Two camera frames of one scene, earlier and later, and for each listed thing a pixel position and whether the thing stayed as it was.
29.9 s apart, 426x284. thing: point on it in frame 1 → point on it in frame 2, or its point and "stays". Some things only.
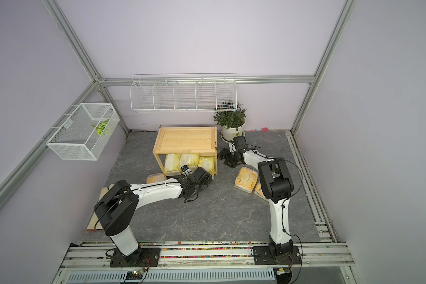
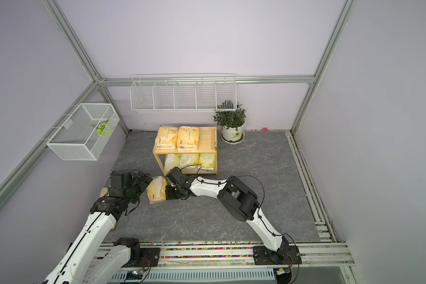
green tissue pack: (191, 160) stays
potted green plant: (233, 122) stays
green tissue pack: (172, 166) stays
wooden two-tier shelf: (200, 141) stays
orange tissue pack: (246, 179) → (166, 138)
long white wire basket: (187, 92) stays
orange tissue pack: (258, 191) → (188, 138)
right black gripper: (224, 153) → (168, 193)
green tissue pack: (208, 163) stays
